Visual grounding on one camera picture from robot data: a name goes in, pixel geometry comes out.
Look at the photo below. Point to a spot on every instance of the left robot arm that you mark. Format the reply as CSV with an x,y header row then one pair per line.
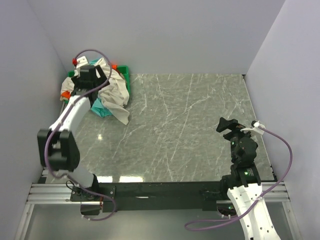
x,y
58,150

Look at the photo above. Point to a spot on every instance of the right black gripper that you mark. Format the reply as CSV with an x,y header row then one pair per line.
x,y
232,125

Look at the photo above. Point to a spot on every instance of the cream white t-shirt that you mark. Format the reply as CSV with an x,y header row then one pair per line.
x,y
113,98

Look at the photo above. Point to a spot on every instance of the orange t-shirt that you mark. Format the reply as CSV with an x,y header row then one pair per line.
x,y
114,83

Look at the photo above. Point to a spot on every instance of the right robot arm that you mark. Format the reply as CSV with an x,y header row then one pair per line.
x,y
243,186

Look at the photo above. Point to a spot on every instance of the aluminium frame rail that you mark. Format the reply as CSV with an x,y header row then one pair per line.
x,y
59,194

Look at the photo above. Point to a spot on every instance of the teal t-shirt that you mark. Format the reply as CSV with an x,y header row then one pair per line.
x,y
98,108

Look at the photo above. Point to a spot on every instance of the green plastic bin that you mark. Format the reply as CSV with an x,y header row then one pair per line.
x,y
67,84

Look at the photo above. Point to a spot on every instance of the black base crossbar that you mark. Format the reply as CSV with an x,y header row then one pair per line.
x,y
148,196

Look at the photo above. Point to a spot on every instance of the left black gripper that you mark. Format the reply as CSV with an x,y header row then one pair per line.
x,y
102,81

